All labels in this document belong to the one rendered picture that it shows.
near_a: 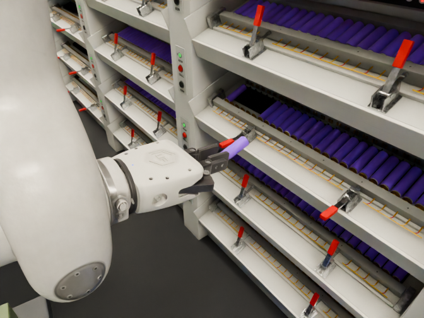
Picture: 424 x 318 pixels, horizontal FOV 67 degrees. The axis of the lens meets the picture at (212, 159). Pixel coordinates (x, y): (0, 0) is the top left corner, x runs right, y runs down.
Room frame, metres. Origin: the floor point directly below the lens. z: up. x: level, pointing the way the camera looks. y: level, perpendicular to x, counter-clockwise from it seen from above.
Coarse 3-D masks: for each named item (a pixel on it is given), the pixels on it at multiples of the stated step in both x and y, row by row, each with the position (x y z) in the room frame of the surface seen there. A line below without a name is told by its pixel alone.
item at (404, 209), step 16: (240, 112) 0.69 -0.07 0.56; (256, 128) 0.63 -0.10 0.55; (272, 128) 0.61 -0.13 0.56; (288, 144) 0.55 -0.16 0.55; (320, 160) 0.50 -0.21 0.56; (320, 176) 0.47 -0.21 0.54; (336, 176) 0.47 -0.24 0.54; (352, 176) 0.45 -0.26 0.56; (368, 192) 0.41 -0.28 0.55; (384, 192) 0.40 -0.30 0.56; (400, 208) 0.37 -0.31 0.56; (416, 208) 0.36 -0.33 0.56; (416, 224) 0.35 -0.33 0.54
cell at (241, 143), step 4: (240, 140) 0.44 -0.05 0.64; (244, 140) 0.44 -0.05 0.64; (232, 144) 0.43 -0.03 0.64; (236, 144) 0.43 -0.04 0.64; (240, 144) 0.43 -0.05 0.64; (244, 144) 0.43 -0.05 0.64; (248, 144) 0.44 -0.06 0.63; (228, 148) 0.42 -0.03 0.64; (232, 148) 0.42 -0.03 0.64; (236, 148) 0.43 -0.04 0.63; (240, 148) 0.43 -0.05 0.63; (220, 152) 0.42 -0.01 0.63; (228, 152) 0.42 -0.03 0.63; (232, 152) 0.42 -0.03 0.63; (236, 152) 0.42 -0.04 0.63; (232, 156) 0.42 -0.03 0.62
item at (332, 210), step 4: (348, 196) 0.40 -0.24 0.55; (340, 200) 0.40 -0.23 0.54; (344, 200) 0.40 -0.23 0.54; (348, 200) 0.40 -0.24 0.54; (336, 204) 0.39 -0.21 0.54; (340, 204) 0.39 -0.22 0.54; (344, 204) 0.39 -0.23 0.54; (328, 208) 0.38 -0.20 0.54; (332, 208) 0.38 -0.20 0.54; (336, 208) 0.38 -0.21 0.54; (324, 212) 0.37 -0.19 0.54; (328, 212) 0.37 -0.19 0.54; (332, 212) 0.37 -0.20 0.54; (336, 212) 0.38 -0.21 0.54; (320, 216) 0.37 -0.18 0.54; (324, 216) 0.36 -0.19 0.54; (328, 216) 0.36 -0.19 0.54; (324, 220) 0.36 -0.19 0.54
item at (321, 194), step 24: (216, 96) 0.77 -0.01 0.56; (216, 120) 0.71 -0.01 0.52; (264, 144) 0.59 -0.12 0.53; (264, 168) 0.55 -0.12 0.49; (288, 168) 0.52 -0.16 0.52; (312, 192) 0.45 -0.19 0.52; (336, 192) 0.44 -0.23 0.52; (336, 216) 0.41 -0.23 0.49; (360, 216) 0.38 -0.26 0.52; (384, 216) 0.38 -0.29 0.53; (384, 240) 0.34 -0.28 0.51; (408, 240) 0.33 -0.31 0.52; (408, 264) 0.30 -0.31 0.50
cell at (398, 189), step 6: (414, 168) 0.44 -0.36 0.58; (408, 174) 0.43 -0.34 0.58; (414, 174) 0.43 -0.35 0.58; (420, 174) 0.43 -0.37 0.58; (402, 180) 0.42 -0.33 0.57; (408, 180) 0.42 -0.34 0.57; (414, 180) 0.42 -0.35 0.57; (396, 186) 0.41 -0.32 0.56; (402, 186) 0.41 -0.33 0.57; (408, 186) 0.41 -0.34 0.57; (402, 192) 0.40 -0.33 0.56
